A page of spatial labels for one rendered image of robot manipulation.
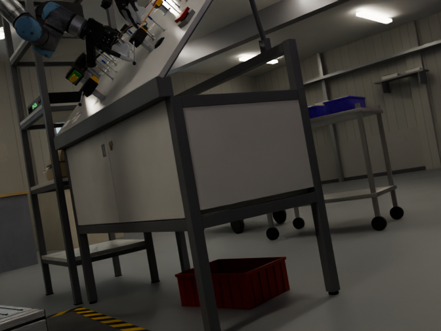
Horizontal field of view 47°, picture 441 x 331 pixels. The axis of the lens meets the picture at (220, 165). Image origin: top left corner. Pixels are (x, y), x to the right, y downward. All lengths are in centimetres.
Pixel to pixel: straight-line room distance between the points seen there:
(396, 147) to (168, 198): 981
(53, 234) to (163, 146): 499
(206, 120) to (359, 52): 1015
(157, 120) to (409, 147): 974
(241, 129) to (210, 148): 15
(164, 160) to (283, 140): 46
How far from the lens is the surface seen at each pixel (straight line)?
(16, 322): 154
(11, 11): 191
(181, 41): 173
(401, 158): 1131
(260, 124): 183
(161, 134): 172
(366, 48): 1169
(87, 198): 247
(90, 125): 219
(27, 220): 536
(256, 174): 179
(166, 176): 172
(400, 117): 1129
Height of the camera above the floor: 50
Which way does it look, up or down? 2 degrees up
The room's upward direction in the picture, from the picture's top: 10 degrees counter-clockwise
